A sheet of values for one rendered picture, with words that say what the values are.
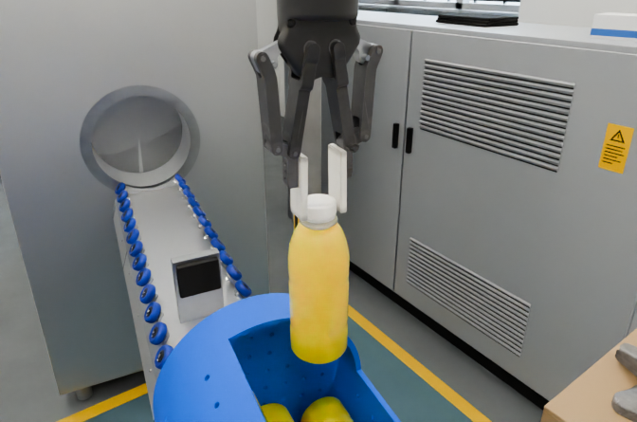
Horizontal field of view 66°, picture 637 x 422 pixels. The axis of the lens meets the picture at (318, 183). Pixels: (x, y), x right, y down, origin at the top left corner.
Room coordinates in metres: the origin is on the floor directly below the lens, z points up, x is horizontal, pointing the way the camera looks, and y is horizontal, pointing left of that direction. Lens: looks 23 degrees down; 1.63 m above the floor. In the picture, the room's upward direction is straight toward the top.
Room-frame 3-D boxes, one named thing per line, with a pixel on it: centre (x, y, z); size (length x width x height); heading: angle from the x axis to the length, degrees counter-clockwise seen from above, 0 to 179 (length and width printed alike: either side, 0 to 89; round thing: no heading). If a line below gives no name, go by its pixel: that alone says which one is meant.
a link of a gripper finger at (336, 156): (0.48, -0.02, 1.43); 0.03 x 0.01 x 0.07; 26
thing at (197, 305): (0.90, 0.26, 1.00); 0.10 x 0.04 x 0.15; 116
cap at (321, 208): (0.48, 0.00, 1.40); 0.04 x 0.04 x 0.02
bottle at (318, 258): (0.47, 0.00, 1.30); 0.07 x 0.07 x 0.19
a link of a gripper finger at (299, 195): (0.47, 0.02, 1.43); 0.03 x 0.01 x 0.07; 26
